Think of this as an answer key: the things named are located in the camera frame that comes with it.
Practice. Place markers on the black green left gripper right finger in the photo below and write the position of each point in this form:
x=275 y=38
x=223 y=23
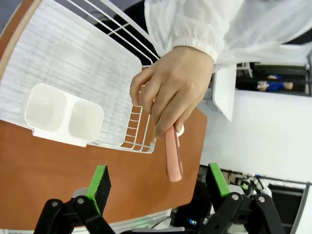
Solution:
x=218 y=182

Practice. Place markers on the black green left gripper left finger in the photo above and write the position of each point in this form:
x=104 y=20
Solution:
x=102 y=187

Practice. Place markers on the pink lint roller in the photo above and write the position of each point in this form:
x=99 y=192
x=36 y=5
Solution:
x=171 y=158

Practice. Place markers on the person's right forearm white sleeve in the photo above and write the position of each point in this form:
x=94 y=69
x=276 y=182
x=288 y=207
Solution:
x=190 y=22

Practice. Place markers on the person's right hand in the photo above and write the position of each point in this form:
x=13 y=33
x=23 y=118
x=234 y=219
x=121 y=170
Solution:
x=175 y=83

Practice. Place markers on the white plastic cutlery holder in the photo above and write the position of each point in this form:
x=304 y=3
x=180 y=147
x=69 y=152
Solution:
x=61 y=114

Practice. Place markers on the person in blue clothing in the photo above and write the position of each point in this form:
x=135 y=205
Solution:
x=275 y=85

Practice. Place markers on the white ribbed drain tray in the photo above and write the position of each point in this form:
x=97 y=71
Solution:
x=73 y=53

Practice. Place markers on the person in white jacket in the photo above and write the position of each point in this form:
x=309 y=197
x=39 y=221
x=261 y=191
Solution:
x=268 y=29

